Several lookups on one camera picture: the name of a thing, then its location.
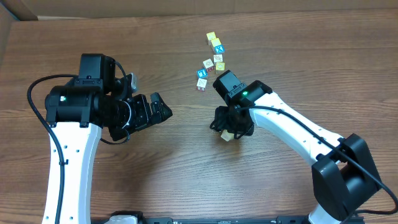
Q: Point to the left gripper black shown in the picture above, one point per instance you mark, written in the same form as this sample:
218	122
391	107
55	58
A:
144	117

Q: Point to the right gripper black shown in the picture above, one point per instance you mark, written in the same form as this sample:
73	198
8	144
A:
222	122

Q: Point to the plain white wooden block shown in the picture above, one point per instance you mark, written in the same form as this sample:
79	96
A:
225	135

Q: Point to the white block red letters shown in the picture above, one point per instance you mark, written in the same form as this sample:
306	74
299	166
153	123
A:
201	84

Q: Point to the blue pictogram block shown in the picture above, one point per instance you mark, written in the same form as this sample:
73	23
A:
202	73

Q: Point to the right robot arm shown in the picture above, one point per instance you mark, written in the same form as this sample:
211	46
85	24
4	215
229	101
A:
344	174

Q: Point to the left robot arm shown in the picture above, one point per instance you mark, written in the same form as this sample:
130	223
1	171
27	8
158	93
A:
76	114

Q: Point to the yellow block middle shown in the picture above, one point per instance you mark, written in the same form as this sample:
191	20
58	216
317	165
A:
219	67

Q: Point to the white block red side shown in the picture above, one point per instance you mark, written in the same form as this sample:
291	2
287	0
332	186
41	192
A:
208	65

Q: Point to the white patterned block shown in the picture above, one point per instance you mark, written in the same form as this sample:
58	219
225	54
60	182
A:
217	58

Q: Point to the blue X block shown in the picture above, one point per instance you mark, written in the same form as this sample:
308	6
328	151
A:
219	49

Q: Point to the yellow block far top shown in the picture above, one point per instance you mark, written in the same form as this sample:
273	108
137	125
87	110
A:
210	36

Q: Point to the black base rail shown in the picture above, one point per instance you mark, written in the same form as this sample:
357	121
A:
138	217

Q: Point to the cardboard box wall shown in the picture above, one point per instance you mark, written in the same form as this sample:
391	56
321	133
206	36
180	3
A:
27	10

